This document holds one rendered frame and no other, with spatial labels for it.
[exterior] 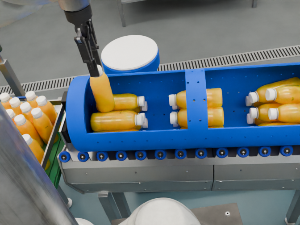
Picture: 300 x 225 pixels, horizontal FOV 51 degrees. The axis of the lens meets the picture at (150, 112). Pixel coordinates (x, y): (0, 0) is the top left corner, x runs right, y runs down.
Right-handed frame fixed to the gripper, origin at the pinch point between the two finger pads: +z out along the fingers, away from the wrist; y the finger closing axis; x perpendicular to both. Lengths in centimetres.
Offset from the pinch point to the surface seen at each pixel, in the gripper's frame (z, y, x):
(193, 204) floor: 132, 19, -30
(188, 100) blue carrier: 10.6, -8.0, -29.8
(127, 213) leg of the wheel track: 115, 5, 9
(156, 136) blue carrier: 20.7, -14.4, -18.9
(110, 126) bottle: 21.1, -8.7, -2.3
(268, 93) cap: 16, -1, -57
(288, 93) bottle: 16, -1, -63
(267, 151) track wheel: 35, -11, -57
